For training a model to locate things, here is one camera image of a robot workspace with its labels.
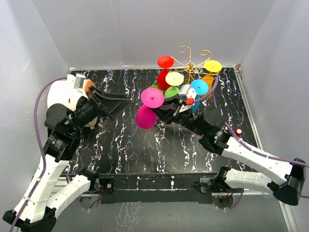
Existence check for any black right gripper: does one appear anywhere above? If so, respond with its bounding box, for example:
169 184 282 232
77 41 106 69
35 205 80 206
147 95 206 136

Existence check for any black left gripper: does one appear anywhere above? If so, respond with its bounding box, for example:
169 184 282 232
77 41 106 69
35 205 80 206
68 85 132 134

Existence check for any pink plastic wine glass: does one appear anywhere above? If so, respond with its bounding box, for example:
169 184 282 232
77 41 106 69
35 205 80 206
135 88 164 130

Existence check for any green wine glass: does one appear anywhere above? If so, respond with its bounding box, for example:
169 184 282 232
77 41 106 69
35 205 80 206
148 85 163 92
164 72 184 99

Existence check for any green wine glass front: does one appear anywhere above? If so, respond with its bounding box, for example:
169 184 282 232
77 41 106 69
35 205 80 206
164 72 184 99

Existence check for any blue plastic wine glass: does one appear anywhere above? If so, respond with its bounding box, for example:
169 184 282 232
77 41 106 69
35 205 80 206
191 79 209 100

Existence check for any red plastic wine glass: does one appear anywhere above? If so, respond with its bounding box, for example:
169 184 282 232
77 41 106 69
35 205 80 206
157 56 174 91

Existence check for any orange plastic wine glass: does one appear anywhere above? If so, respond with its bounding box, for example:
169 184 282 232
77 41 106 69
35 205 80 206
202 60 222 94

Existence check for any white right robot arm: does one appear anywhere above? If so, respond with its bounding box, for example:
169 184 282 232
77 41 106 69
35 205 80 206
152 101 308 206

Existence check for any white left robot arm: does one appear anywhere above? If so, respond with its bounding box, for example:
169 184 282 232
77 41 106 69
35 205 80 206
3 86 131 232

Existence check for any white cylinder with coloured lid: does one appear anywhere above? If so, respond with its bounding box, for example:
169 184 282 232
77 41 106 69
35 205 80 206
47 79 97 130

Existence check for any red emergency stop button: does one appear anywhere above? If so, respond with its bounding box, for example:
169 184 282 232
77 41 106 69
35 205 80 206
235 128 242 137

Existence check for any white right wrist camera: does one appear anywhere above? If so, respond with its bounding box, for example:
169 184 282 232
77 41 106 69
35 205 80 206
179 84 197 106

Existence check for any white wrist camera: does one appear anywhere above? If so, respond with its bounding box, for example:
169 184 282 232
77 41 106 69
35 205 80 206
67 73 86 92
179 84 197 106

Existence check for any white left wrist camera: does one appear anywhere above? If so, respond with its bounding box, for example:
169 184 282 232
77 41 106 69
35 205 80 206
67 73 86 92

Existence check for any gold wire wine glass rack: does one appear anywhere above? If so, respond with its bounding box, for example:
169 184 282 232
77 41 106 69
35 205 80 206
171 45 216 84

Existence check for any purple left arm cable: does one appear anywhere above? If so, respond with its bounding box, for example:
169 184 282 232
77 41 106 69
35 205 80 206
9 76 70 232

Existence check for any black front mounting rail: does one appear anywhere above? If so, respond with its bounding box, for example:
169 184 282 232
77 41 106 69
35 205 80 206
62 173 235 205

